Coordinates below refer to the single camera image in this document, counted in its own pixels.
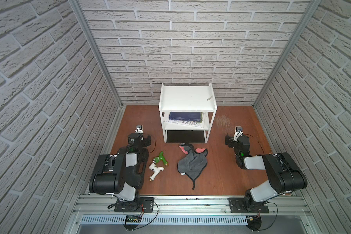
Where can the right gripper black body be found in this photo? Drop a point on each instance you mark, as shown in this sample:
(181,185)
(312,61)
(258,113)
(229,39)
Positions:
(232,144)

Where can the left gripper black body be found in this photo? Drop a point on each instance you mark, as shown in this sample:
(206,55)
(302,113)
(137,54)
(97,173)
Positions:
(135,138)

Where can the pink and grey cloth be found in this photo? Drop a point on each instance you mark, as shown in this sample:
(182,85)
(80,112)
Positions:
(193,163)

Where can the white two-tier bookshelf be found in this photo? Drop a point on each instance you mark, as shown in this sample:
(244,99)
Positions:
(194,99)

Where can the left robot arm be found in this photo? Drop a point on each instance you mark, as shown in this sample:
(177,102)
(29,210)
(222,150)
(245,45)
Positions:
(122,174)

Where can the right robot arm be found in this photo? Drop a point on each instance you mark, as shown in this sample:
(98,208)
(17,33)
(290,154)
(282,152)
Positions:
(284,175)

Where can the white plastic faucet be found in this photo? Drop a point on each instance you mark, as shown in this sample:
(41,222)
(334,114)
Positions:
(156,170)

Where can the green toy drill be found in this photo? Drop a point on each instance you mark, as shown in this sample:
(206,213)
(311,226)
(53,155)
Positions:
(160,158)

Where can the black plastic tool case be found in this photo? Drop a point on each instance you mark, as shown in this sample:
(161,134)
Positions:
(139,171)

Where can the white paper under book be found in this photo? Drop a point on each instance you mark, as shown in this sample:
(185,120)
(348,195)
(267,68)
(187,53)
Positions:
(187,122)

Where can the dark blue book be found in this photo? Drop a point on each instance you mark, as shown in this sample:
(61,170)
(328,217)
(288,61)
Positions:
(186,116)

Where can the small green circuit board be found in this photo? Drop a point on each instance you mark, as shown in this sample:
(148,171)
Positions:
(133,219)

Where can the round black connector puck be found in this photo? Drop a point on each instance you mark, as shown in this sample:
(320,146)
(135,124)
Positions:
(254,223)

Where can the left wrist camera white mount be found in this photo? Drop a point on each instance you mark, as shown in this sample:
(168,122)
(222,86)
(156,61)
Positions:
(139,129)

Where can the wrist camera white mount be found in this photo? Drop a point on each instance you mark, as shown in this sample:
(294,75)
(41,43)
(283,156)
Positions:
(238,132)
(139,129)

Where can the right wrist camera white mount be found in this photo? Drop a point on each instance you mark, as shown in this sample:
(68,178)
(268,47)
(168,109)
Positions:
(238,132)

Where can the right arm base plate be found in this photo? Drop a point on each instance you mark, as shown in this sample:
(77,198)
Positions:
(246,205)

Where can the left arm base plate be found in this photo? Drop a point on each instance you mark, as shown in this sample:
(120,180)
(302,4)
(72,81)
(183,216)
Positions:
(141,205)

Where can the aluminium front rail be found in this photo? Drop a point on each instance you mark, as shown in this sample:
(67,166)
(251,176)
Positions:
(193,205)

